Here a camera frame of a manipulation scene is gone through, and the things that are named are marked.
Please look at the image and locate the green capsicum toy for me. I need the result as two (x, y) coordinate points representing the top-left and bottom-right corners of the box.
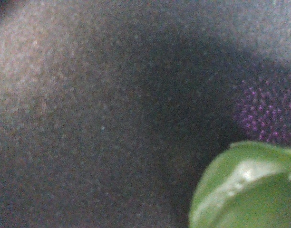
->
(188, 141), (291, 228)

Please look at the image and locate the black tablecloth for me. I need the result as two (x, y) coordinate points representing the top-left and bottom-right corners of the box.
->
(0, 0), (291, 228)

